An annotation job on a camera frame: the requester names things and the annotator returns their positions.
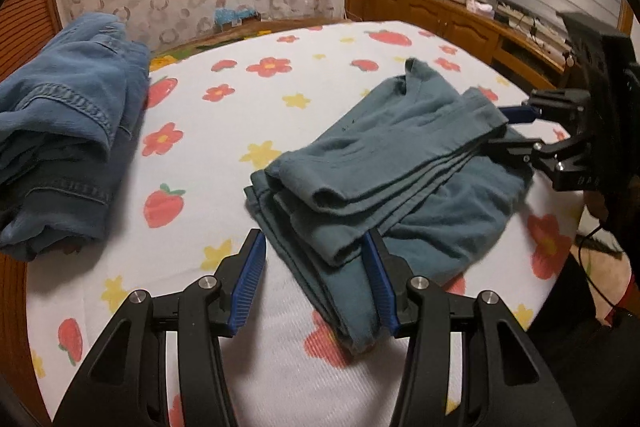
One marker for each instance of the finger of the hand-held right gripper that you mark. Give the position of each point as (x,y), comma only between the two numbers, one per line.
(560,167)
(517,113)

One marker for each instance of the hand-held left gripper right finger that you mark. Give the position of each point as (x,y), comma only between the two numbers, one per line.
(380,287)

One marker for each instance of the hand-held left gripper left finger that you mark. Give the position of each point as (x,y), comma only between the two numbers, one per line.
(247,287)

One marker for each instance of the teal pants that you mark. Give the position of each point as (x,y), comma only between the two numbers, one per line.
(400,167)

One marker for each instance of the white strawberry print blanket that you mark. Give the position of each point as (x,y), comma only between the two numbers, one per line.
(210,167)

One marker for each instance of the wooden cabinet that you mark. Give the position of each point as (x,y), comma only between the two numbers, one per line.
(425,14)

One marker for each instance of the person's dark clothing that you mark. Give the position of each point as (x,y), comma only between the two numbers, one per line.
(575,357)

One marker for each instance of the brown floral blanket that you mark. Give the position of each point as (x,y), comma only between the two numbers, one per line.
(162,63)

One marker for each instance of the blue denim jeans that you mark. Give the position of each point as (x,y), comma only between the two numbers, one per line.
(65,117)

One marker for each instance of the small blue item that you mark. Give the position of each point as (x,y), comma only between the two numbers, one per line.
(235,18)

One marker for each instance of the wooden louvered wardrobe door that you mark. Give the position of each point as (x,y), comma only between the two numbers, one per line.
(25,22)

